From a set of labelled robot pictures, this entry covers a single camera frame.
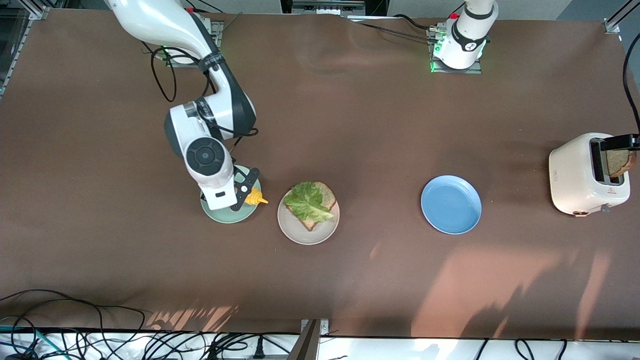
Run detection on yellow mustard squeeze bottle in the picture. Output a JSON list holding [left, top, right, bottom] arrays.
[[244, 187, 269, 206]]

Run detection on brown bread slice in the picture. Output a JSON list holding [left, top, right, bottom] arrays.
[[285, 181, 337, 232], [606, 148, 638, 178]]

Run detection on green lettuce leaf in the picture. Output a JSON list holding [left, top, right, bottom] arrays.
[[283, 181, 335, 223]]

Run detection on mint green plate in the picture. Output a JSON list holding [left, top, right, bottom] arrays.
[[200, 165, 262, 224]]

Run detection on beige plate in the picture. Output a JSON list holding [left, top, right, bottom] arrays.
[[277, 186, 341, 246]]

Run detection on blue plate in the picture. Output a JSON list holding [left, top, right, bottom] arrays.
[[420, 175, 483, 235]]

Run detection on white toaster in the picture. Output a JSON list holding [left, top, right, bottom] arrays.
[[548, 132, 632, 217]]

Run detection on small aluminium corner bracket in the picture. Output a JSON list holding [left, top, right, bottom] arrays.
[[604, 0, 640, 35]]

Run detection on metal table bracket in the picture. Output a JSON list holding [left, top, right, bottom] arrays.
[[295, 318, 330, 360]]

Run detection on black metal equipment frame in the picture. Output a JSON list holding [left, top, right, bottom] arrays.
[[280, 0, 368, 17]]

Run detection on aluminium table frame rail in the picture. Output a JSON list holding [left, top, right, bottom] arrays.
[[0, 0, 51, 98]]

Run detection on teal cable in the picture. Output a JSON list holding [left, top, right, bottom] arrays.
[[0, 325, 56, 358]]

